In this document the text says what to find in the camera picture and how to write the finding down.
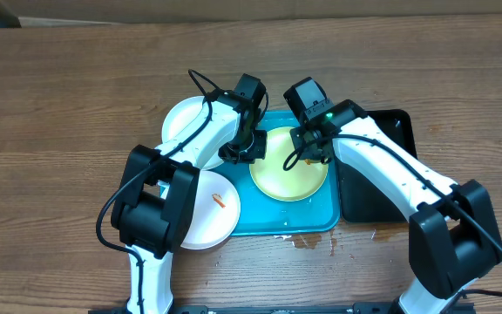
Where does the lime green rimmed plate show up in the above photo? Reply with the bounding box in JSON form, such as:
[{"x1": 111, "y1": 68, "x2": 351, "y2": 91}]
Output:
[{"x1": 249, "y1": 126, "x2": 329, "y2": 201}]

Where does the white plate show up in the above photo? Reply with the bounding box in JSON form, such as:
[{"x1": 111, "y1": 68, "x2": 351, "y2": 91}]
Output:
[
  {"x1": 161, "y1": 96, "x2": 223, "y2": 170},
  {"x1": 180, "y1": 171, "x2": 241, "y2": 250}
]

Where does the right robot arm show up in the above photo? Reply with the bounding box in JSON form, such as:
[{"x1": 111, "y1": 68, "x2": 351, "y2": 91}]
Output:
[{"x1": 283, "y1": 78, "x2": 502, "y2": 313}]

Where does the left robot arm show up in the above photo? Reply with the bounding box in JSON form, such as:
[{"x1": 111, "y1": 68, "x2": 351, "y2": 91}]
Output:
[{"x1": 100, "y1": 74, "x2": 268, "y2": 313}]

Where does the black rectangular tray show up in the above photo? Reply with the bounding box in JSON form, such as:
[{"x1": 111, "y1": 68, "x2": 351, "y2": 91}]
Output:
[{"x1": 335, "y1": 109, "x2": 417, "y2": 223}]

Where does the teal plastic tray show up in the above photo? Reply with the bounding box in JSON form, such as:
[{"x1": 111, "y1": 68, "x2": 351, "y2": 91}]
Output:
[{"x1": 202, "y1": 111, "x2": 340, "y2": 236}]

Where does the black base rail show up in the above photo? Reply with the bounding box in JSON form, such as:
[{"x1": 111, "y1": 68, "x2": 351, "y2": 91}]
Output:
[{"x1": 88, "y1": 302, "x2": 477, "y2": 314}]

